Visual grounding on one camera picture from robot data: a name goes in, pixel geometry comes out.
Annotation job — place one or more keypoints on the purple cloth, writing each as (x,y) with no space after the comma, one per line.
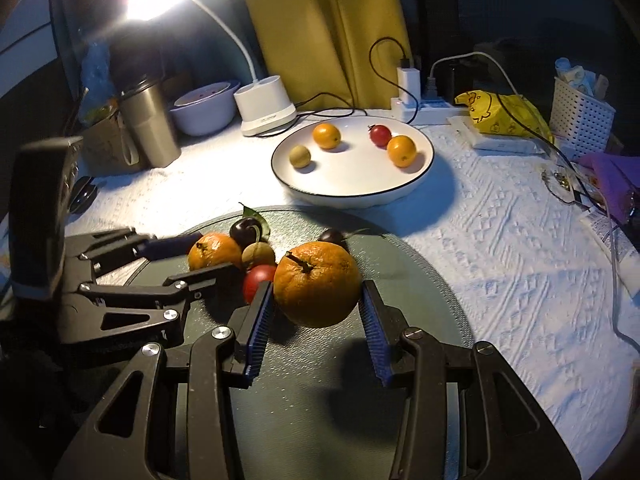
(616,175)

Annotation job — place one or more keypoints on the yellow curtain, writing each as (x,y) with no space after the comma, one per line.
(330,51)

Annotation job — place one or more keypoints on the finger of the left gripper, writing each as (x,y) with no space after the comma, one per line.
(96,254)
(107,316)

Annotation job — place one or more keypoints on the green leaf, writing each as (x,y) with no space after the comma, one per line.
(251,213)

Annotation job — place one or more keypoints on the white charger plug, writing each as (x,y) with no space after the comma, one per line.
(409,83)

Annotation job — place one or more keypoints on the brown longan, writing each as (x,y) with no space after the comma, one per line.
(257,254)

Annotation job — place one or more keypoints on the dark purple cherry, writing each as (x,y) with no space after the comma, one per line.
(246,231)

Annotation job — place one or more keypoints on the oval orange kumquat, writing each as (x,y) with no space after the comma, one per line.
(401,150)

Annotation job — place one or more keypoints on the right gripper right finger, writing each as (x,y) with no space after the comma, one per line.
(464,406)

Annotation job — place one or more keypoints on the plastic bag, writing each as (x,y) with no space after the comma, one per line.
(98,96)

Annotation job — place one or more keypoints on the orange mandarin without stem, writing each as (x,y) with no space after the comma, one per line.
(213,249)

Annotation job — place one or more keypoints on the small red cherry tomato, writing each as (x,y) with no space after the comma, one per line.
(380,135)

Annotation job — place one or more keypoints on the white perforated basket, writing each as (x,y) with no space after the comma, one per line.
(581,124)

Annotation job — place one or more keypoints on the round grey placemat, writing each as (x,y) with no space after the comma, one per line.
(317,410)

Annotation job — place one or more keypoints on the orange mandarin with stem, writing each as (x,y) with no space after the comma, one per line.
(317,284)

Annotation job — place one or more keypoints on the large red tomato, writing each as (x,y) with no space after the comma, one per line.
(255,277)

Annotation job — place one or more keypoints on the yellow duck bag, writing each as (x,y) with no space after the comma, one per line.
(501,115)

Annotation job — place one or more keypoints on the white power strip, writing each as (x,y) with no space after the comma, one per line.
(435,112)

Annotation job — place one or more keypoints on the lavender bowl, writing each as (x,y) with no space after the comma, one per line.
(206,110)

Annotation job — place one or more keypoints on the white ceramic plate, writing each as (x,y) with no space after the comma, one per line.
(356,174)

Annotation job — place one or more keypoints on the green-brown longan front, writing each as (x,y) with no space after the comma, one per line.
(299,157)

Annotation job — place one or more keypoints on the round orange kumquat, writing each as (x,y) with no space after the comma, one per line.
(326,136)

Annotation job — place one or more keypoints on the steel tumbler cup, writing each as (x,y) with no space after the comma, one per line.
(145,114)

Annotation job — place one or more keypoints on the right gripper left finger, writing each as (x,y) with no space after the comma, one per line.
(168,413)

